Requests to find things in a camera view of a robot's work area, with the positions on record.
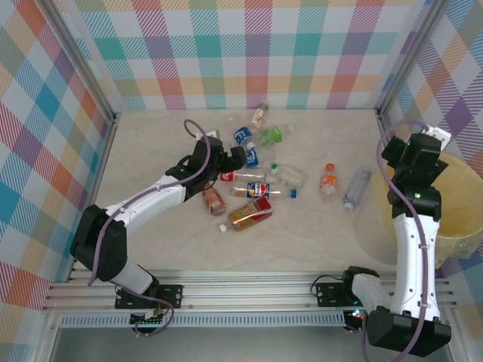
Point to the clear bottle red label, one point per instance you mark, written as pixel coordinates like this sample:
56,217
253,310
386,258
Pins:
228,176

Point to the cola bottle blue cap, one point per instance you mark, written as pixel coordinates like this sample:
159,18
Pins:
258,190

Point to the brown red label bottle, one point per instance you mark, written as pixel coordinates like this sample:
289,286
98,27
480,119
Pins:
214,201

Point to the clear water bottle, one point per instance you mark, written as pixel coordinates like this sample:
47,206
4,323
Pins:
356,188

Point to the tea bottle red gold label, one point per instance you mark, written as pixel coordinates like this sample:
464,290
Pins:
247,216

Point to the orange soda bottle orange cap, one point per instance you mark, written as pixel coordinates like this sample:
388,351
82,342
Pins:
328,183

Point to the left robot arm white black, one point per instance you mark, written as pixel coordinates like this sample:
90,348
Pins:
143,203

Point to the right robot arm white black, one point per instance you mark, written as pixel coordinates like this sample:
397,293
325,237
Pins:
411,256

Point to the yellow plastic bin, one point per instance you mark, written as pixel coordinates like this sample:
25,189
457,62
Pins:
460,196

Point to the clear bottle green label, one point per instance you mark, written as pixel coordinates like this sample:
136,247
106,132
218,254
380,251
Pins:
276,134

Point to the small bottle green cap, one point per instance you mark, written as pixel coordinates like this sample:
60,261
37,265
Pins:
258,116

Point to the crushed clear bottle green cap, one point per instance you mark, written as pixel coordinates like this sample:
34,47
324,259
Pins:
288,176

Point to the small circuit board lit leds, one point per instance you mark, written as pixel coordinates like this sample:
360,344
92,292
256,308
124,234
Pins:
357,317

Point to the small circuit board green connector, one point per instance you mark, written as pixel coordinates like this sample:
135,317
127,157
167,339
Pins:
149,321

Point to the grey metal panel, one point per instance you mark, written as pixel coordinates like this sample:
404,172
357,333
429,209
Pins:
245,345

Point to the aluminium side rail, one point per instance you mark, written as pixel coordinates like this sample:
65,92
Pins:
383,128
101,169

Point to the aluminium frame post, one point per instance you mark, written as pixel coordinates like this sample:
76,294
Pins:
83,64
411,60

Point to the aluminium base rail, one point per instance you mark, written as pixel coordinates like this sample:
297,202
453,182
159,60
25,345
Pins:
245,290

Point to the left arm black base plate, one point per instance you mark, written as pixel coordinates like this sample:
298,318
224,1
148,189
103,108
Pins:
173,296

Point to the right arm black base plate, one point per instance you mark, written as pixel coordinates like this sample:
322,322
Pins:
328,296

